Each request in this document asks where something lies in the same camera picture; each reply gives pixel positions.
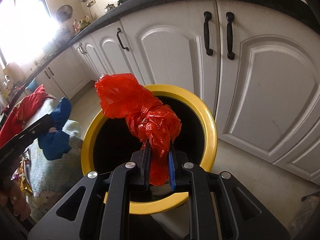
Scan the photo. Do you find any person's left hand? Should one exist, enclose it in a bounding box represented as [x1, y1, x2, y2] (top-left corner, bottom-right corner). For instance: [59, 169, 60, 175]
[1, 177, 31, 222]

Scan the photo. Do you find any steel kettle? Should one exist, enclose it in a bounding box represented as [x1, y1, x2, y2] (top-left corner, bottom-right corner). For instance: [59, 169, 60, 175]
[104, 4, 116, 13]

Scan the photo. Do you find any red plastic bag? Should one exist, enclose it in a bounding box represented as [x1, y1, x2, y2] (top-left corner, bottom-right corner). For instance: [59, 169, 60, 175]
[95, 73, 182, 186]

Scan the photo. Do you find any yellow trash bin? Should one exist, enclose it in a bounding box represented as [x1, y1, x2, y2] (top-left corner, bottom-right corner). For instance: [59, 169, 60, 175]
[81, 85, 217, 215]

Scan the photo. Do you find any blue cloth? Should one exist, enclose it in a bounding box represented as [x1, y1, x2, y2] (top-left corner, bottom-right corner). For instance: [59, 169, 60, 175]
[38, 98, 72, 160]

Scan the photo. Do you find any wall fan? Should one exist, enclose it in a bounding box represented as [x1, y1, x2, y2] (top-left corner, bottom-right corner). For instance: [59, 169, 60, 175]
[56, 4, 73, 23]

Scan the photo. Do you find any hello kitty blue bedsheet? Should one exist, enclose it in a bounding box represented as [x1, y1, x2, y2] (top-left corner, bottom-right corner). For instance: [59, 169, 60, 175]
[15, 97, 85, 223]

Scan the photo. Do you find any red floral blanket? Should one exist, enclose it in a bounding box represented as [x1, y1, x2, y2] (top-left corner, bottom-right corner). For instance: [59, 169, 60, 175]
[1, 85, 56, 147]

